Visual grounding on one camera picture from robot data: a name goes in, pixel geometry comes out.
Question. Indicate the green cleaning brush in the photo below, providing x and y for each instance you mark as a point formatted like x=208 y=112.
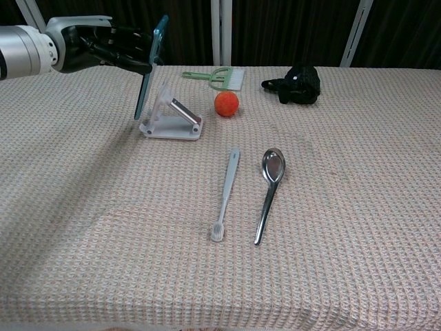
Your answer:
x=227 y=81

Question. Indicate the grey toothbrush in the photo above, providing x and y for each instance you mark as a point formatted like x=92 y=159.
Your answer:
x=229 y=186

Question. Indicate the black pleated curtain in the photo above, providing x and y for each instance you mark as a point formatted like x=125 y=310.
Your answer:
x=293 y=27
x=189 y=31
x=8 y=10
x=406 y=31

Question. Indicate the black smartphone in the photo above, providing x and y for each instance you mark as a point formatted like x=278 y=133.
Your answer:
x=146 y=89

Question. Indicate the white frame post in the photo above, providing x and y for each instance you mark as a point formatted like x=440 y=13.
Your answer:
x=32 y=12
x=221 y=31
x=356 y=31

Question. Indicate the white phone stand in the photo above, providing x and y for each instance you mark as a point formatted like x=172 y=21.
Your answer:
x=172 y=129

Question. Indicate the orange ball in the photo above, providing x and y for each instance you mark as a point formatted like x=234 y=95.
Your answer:
x=226 y=103

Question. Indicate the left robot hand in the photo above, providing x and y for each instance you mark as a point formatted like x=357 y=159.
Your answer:
x=103 y=41

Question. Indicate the metal spoon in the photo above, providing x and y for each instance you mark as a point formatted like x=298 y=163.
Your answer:
x=274 y=165

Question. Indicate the beige waffle tablecloth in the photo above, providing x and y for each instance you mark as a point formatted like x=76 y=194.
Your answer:
x=344 y=207

